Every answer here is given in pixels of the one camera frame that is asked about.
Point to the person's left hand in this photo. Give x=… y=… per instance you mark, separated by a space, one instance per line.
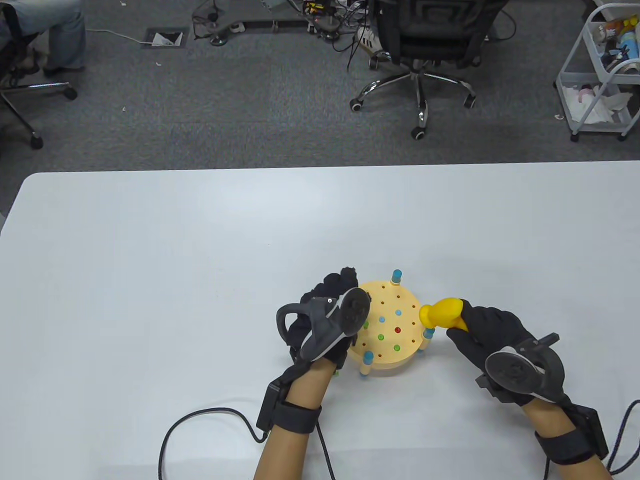
x=332 y=282

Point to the person's right hand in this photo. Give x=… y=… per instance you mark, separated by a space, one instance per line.
x=495 y=330

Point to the grey tracking controller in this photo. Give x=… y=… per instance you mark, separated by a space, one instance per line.
x=350 y=312
x=510 y=372

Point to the yellow toy hammer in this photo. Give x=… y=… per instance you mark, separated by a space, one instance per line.
x=445 y=312

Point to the yellow round tap bench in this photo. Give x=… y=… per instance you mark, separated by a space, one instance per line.
x=395 y=362

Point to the person's right forearm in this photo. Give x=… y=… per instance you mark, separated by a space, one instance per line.
x=555 y=420

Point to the person's left forearm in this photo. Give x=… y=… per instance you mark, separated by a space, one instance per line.
x=300 y=390

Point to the white crumpled cloth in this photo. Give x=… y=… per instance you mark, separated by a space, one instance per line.
x=595 y=107

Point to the black mesh office chair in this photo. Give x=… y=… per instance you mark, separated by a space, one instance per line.
x=430 y=45

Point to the floor outlet box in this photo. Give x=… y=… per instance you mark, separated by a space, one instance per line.
x=165 y=39

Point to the pile of colourful toys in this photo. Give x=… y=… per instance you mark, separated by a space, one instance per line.
x=627 y=45

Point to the black chrome office chair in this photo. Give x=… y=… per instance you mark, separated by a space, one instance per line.
x=45 y=86

